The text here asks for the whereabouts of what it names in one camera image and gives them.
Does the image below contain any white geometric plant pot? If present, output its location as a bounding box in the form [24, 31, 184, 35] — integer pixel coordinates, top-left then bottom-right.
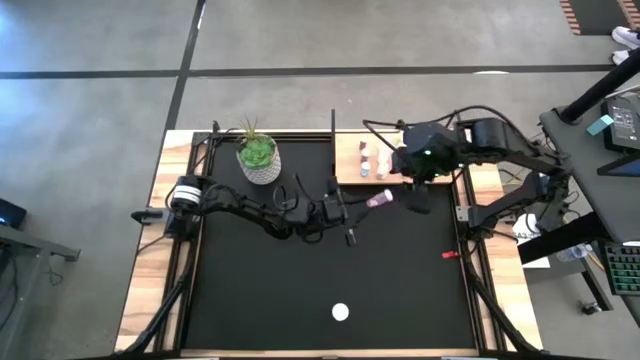
[236, 142, 282, 186]

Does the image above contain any black pole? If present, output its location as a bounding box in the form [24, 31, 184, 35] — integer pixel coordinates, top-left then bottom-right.
[558, 49, 640, 125]

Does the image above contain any black metal rig frame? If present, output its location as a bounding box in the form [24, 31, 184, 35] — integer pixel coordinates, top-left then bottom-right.
[119, 118, 544, 359]

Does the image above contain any green succulent plant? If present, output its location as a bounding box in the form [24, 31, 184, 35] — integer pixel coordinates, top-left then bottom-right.
[238, 114, 278, 169]

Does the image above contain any striped floor mat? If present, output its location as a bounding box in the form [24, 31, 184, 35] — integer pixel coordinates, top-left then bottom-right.
[559, 0, 640, 37]

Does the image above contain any white paper sheet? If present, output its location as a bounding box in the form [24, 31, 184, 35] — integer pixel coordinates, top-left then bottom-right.
[512, 214, 551, 270]

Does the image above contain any black side desk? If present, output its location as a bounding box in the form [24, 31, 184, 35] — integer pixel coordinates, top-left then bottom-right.
[517, 87, 640, 329]

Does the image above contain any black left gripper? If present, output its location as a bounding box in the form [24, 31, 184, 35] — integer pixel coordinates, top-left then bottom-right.
[319, 177, 374, 247]

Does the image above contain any black device blue light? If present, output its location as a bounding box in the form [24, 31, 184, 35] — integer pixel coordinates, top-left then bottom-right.
[0, 198, 29, 230]

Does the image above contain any clear water bottle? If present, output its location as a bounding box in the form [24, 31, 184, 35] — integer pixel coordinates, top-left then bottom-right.
[557, 243, 594, 264]

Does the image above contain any grey side desk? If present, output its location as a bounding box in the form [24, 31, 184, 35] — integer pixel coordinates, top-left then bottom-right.
[0, 224, 82, 360]

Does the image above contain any wooden shelf black frame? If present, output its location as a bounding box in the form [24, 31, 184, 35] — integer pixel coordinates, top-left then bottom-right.
[329, 107, 474, 189]

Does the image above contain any black table mat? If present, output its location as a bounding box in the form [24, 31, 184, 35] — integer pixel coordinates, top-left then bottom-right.
[182, 132, 479, 351]

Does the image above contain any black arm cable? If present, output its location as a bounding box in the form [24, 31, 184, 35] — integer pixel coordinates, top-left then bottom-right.
[192, 127, 246, 176]
[362, 104, 531, 147]

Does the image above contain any teal box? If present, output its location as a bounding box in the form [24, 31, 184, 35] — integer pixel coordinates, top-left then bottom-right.
[586, 114, 615, 137]

